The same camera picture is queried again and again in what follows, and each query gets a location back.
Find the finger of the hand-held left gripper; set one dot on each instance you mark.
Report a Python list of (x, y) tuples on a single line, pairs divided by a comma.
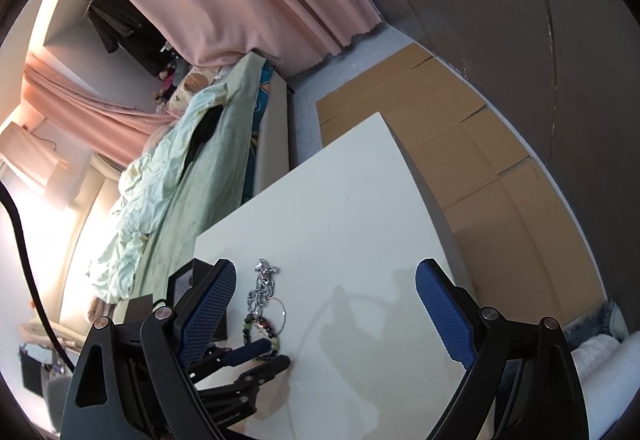
[(267, 369), (245, 350)]

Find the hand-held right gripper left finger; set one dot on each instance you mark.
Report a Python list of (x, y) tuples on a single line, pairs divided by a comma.
[(207, 315)]

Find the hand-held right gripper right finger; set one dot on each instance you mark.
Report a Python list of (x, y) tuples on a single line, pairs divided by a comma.
[(445, 315)]

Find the black jewelry box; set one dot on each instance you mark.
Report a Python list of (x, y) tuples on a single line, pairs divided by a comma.
[(197, 272)]

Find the bed with green sheet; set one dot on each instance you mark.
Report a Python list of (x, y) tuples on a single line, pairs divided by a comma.
[(215, 195)]

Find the pale green quilt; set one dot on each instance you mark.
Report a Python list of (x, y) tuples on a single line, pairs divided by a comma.
[(150, 195)]

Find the white table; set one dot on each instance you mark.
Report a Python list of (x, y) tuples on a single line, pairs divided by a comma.
[(350, 220)]

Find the beige padded headboard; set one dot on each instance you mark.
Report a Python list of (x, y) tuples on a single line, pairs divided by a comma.
[(90, 230)]

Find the flattened brown cardboard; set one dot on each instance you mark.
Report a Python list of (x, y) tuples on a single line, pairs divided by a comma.
[(465, 170)]

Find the white cloth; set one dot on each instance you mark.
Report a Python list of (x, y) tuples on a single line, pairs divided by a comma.
[(600, 370)]

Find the dark square object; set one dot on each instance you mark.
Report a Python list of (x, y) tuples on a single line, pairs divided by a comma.
[(35, 370)]

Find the black garment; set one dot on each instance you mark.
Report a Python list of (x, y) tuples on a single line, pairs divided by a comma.
[(202, 132)]

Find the blue printed bed skirt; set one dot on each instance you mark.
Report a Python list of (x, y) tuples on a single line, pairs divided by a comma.
[(260, 120)]

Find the patterned pillow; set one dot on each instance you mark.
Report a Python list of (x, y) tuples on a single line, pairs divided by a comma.
[(190, 85)]

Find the heap of stuffed toys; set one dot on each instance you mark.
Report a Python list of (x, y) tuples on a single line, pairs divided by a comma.
[(165, 85)]

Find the narrow pink curtain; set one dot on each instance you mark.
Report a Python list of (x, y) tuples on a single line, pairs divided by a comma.
[(85, 115)]

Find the dark hanging clothes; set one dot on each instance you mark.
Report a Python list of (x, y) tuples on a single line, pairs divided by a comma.
[(125, 25)]

